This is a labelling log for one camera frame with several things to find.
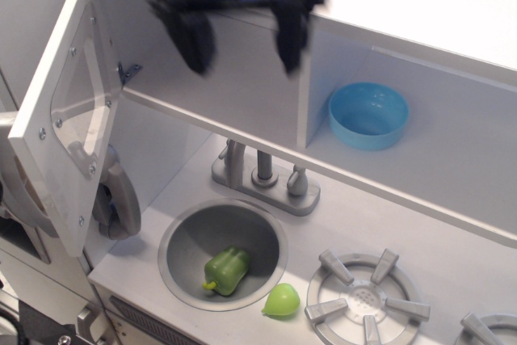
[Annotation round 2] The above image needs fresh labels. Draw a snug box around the light green toy pear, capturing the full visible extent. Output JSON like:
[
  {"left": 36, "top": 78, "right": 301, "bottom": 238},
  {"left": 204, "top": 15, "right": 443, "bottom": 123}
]
[{"left": 261, "top": 283, "right": 301, "bottom": 318}]

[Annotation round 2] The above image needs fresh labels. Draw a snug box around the white toy kitchen shelf unit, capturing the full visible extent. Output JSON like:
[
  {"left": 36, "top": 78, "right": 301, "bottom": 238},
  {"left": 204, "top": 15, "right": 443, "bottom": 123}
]
[{"left": 105, "top": 0, "right": 516, "bottom": 247}]

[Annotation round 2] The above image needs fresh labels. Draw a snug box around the silver round sink basin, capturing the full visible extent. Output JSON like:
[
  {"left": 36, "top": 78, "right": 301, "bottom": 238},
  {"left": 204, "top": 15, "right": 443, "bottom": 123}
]
[{"left": 158, "top": 199, "right": 288, "bottom": 311}]

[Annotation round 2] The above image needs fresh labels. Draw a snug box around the blue plastic bowl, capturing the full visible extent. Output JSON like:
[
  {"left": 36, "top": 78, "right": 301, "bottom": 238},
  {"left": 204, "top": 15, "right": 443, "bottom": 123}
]
[{"left": 328, "top": 82, "right": 410, "bottom": 151}]

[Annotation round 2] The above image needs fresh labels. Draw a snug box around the grey toy faucet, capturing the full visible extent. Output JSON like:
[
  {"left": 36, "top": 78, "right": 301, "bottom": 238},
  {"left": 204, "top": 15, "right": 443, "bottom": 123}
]
[{"left": 212, "top": 139, "right": 321, "bottom": 217}]

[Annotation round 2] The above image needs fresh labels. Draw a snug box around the white microwave door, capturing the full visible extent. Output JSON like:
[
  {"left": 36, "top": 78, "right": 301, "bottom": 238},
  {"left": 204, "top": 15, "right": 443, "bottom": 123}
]
[{"left": 8, "top": 0, "right": 124, "bottom": 257}]

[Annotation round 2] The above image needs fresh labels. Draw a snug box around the grey toy wall phone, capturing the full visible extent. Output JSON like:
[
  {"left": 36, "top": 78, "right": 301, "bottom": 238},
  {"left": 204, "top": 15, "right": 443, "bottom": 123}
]
[{"left": 92, "top": 145, "right": 141, "bottom": 241}]

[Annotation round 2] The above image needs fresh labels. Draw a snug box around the dark oven vent grille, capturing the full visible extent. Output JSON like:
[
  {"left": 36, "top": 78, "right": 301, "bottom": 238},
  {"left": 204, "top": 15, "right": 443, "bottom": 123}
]
[{"left": 109, "top": 297, "right": 197, "bottom": 345}]

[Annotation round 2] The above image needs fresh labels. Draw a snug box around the green toy bell pepper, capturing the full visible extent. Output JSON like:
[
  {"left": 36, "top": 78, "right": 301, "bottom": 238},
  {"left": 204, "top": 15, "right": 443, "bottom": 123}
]
[{"left": 201, "top": 246, "right": 250, "bottom": 297}]

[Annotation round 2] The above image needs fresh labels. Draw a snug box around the grey toy stove burner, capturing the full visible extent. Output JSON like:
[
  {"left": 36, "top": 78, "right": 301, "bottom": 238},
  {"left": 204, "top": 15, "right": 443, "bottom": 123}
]
[{"left": 305, "top": 249, "right": 431, "bottom": 344}]

